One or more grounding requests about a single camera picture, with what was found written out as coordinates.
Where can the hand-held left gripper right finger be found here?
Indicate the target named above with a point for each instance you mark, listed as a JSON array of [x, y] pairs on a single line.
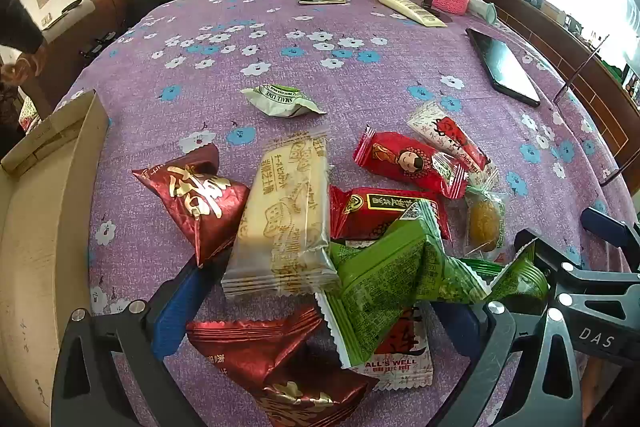
[[460, 322]]

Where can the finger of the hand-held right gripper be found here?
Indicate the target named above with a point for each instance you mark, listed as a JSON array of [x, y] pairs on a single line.
[[605, 224], [550, 259]]

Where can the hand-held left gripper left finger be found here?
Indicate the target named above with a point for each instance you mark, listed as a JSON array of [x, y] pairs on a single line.
[[172, 312]]

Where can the white snack packet red label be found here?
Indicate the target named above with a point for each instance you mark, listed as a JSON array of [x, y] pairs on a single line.
[[405, 357]]

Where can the clear packet yellow candy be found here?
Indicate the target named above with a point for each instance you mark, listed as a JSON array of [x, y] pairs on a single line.
[[484, 217]]

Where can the large green snack packet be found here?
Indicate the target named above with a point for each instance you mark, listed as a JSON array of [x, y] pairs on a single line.
[[390, 277]]

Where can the dark red triangular snack packet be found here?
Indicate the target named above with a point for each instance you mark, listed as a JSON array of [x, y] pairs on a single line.
[[270, 357], [195, 202]]

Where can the cardboard box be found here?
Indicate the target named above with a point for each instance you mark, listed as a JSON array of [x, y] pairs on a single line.
[[45, 257]]

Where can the red snack packet green label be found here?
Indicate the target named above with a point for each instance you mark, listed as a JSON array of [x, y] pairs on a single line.
[[370, 212]]

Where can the pale yellow wafer packet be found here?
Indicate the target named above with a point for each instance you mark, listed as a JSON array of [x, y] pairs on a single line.
[[285, 217]]

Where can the white snack packet red figure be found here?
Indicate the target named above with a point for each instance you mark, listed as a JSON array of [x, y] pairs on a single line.
[[445, 129]]

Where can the red snack packet with figure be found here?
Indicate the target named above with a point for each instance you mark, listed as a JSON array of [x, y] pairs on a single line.
[[405, 159]]

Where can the small white green snack packet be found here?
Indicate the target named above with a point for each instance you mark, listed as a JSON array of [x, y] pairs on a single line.
[[280, 101]]

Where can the black smartphone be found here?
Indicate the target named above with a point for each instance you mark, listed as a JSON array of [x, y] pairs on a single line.
[[502, 67]]

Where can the red white patterned cloth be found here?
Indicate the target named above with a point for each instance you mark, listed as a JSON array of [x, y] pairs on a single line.
[[29, 114]]

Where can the pale green cup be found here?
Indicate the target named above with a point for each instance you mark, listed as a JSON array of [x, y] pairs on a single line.
[[482, 9]]

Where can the purple floral tablecloth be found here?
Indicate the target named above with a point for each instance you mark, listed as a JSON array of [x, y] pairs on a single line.
[[350, 72]]

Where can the cream tube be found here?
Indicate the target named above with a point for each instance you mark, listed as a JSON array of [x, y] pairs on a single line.
[[407, 7]]

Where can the brown chair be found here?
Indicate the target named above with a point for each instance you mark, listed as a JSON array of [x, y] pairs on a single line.
[[102, 14]]

